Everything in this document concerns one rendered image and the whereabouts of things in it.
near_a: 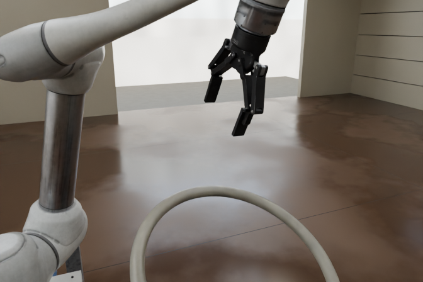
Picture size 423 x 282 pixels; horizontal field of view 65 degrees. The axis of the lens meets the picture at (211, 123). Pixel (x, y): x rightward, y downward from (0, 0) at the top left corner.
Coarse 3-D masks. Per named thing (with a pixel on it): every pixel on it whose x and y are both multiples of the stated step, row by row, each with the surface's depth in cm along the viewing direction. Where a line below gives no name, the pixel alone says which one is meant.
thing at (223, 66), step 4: (232, 52) 70; (236, 52) 70; (228, 56) 71; (232, 56) 70; (236, 56) 69; (228, 60) 71; (220, 64) 75; (224, 64) 74; (228, 64) 73; (216, 68) 77; (220, 68) 75; (224, 68) 75; (228, 68) 75; (212, 72) 78; (216, 72) 77; (220, 72) 77; (224, 72) 78
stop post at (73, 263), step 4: (76, 252) 189; (80, 252) 195; (72, 256) 189; (76, 256) 190; (80, 256) 191; (68, 260) 189; (72, 260) 190; (76, 260) 191; (80, 260) 192; (68, 264) 190; (72, 264) 190; (76, 264) 191; (80, 264) 192; (68, 268) 190; (72, 268) 191; (76, 268) 192; (80, 268) 193; (68, 272) 191
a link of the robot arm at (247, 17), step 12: (240, 0) 62; (252, 0) 60; (240, 12) 63; (252, 12) 61; (264, 12) 60; (276, 12) 61; (240, 24) 63; (252, 24) 62; (264, 24) 62; (276, 24) 63; (264, 36) 65
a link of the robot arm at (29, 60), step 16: (16, 32) 70; (32, 32) 68; (0, 48) 70; (16, 48) 69; (32, 48) 68; (0, 64) 71; (16, 64) 70; (32, 64) 70; (48, 64) 70; (16, 80) 74
